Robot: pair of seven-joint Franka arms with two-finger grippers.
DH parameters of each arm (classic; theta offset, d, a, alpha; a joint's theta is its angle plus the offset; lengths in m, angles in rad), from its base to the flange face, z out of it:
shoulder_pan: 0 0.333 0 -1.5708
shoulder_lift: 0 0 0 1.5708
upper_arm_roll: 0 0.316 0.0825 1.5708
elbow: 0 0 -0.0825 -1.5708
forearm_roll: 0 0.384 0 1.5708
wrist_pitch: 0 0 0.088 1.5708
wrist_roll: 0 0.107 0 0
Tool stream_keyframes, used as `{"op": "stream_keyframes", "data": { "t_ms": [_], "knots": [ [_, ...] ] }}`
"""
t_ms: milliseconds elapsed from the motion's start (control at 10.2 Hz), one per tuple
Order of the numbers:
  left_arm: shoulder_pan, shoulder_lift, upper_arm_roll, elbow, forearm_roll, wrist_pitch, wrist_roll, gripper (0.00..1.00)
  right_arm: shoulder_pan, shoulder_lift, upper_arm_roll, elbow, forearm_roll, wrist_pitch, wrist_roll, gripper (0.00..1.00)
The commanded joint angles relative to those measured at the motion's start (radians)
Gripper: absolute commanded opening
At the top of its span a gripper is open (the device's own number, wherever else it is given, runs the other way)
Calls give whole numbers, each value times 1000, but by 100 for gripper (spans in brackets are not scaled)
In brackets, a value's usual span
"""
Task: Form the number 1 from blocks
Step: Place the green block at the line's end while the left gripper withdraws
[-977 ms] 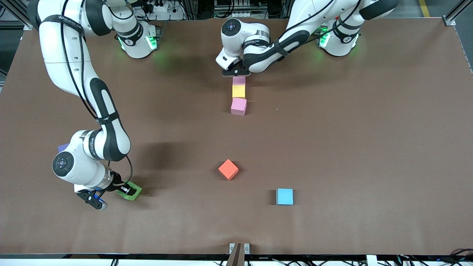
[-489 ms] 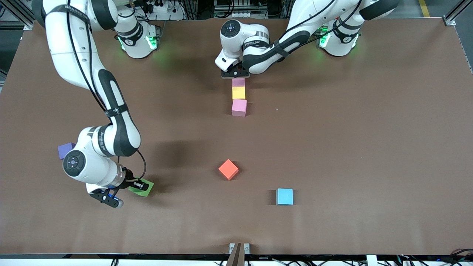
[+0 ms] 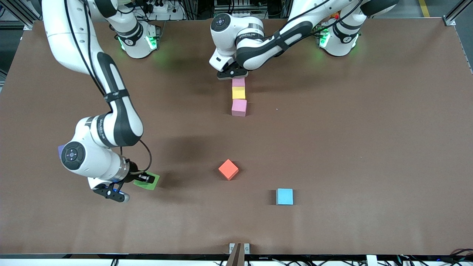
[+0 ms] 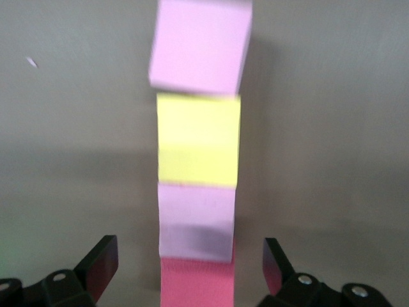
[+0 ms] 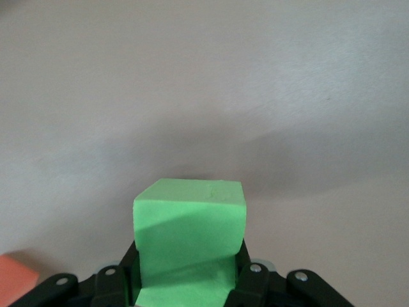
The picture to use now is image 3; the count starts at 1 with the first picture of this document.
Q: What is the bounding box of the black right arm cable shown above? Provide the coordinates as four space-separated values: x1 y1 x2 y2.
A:
65 0 153 173

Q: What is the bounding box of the grey metal equipment rack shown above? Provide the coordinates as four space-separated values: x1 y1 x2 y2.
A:
214 0 261 15

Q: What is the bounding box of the small metal table bracket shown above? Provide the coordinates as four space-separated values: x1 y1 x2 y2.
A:
229 243 250 255

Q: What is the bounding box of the light blue foam block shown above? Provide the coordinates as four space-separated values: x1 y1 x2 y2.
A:
276 188 294 206

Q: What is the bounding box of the orange foam block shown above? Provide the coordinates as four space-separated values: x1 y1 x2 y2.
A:
218 159 239 181

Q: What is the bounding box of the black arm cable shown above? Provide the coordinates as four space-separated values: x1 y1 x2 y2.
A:
65 0 153 173
259 0 364 43

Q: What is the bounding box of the white power strip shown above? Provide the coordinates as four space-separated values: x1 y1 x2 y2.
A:
142 0 173 14

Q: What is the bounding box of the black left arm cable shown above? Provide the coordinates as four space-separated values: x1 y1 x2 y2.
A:
259 0 364 43

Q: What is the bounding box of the green foam block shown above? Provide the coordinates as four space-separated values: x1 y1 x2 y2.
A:
133 172 160 191

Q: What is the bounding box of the black floor cable bundle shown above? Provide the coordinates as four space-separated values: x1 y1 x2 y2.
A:
397 248 473 266

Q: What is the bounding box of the aluminium frame post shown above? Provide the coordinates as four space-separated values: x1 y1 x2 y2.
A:
0 0 43 30
443 0 473 27

